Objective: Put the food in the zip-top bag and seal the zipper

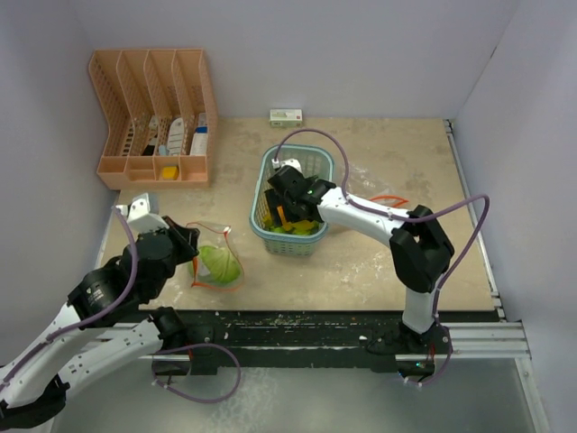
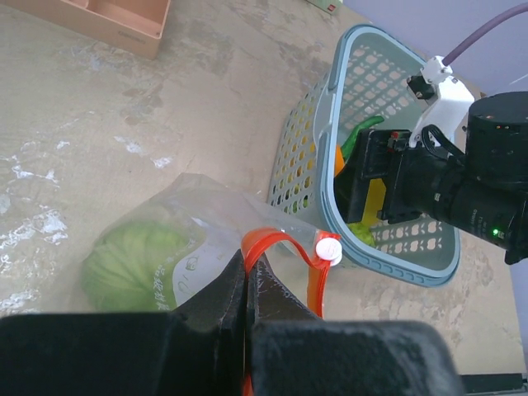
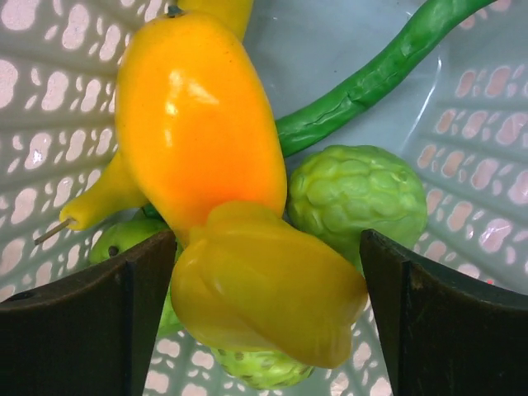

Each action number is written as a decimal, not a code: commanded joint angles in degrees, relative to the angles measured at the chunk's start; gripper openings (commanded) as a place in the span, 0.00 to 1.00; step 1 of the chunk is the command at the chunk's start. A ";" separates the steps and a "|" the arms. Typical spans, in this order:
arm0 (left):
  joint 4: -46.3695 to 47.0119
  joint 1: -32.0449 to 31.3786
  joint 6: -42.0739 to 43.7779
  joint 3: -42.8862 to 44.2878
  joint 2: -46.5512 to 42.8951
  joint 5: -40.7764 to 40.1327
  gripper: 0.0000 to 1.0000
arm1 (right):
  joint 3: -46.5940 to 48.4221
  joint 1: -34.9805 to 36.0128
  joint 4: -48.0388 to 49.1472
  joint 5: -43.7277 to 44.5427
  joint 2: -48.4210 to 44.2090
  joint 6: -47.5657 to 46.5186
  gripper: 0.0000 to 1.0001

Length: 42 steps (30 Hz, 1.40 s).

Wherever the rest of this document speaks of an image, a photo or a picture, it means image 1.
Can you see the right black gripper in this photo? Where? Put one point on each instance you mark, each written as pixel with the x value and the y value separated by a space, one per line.
pixel 272 198

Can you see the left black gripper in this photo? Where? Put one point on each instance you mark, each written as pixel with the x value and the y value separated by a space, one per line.
pixel 187 237

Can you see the clear orange-zip bag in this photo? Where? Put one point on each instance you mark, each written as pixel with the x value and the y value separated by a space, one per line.
pixel 219 235
pixel 363 183

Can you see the green cabbage toy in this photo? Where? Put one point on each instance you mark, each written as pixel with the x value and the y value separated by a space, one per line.
pixel 217 265

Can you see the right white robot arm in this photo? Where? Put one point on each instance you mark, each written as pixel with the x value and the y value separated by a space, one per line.
pixel 420 249

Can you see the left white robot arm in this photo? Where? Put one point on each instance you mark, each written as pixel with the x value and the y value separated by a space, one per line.
pixel 35 386

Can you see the orange mango toy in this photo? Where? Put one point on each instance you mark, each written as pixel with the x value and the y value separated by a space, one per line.
pixel 280 218

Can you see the yellow star fruit toy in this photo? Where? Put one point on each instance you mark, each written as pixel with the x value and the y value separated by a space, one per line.
pixel 304 226

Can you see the light blue plastic basket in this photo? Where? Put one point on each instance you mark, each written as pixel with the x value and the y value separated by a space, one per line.
pixel 313 161

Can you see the yellow block in organizer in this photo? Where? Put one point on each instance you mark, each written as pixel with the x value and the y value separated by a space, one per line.
pixel 169 173

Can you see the small green white box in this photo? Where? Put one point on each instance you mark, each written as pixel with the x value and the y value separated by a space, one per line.
pixel 285 118

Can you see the white blue packet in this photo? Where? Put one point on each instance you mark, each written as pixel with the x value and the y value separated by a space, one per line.
pixel 199 142

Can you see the white patterned packet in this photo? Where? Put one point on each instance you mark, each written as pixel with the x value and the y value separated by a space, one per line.
pixel 176 137

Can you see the black white item in organizer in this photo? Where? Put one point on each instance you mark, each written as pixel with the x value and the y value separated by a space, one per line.
pixel 152 137

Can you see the orange plastic file organizer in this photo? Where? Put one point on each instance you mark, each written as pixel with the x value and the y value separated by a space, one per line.
pixel 133 85

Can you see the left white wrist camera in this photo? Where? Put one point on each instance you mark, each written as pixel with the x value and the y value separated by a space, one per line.
pixel 143 214

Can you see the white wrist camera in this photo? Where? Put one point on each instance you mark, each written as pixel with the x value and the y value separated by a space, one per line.
pixel 143 214
pixel 278 164

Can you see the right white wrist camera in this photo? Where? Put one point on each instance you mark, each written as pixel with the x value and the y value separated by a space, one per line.
pixel 278 164

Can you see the black aluminium base frame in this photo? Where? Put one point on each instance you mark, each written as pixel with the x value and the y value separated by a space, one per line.
pixel 370 340

